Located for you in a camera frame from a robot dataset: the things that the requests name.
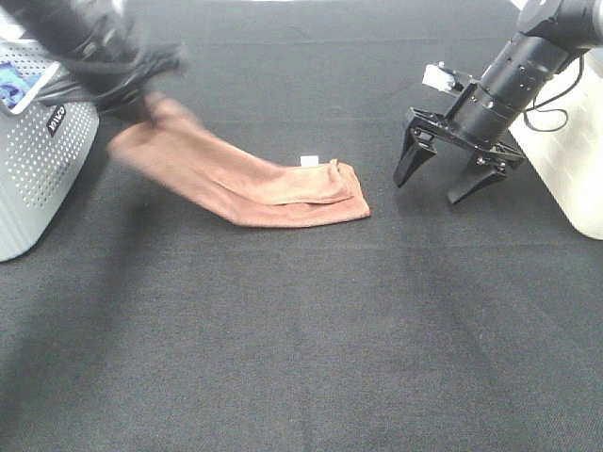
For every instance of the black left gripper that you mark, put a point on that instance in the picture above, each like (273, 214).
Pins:
(120, 88)

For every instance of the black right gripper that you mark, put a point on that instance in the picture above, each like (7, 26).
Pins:
(424, 127)

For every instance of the brown microfiber towel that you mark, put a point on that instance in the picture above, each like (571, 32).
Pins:
(175, 150)

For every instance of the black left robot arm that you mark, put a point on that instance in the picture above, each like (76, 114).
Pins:
(79, 31)

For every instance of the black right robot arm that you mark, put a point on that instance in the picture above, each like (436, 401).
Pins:
(549, 36)

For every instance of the grey perforated laundry basket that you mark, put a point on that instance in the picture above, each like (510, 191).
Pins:
(43, 148)

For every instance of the blue cloth in basket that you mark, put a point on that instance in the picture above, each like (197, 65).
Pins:
(14, 85)

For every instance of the white storage bin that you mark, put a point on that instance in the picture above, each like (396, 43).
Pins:
(565, 149)

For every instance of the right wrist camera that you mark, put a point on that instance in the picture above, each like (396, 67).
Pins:
(442, 78)

